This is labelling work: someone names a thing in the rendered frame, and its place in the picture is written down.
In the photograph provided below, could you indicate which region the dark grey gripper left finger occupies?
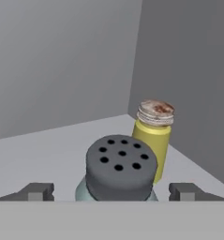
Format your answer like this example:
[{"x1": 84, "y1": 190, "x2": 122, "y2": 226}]
[{"x1": 0, "y1": 182, "x2": 55, "y2": 202}]

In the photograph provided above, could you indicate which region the yellow condiment bottle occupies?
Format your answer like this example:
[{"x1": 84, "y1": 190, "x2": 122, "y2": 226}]
[{"x1": 130, "y1": 98, "x2": 176, "y2": 185}]

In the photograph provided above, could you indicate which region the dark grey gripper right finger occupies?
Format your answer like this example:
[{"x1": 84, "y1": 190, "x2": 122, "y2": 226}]
[{"x1": 168, "y1": 182, "x2": 224, "y2": 202}]

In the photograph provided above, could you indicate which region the glass shaker with grey cap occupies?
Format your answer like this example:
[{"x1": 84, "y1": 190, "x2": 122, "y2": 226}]
[{"x1": 74, "y1": 134, "x2": 159, "y2": 202}]

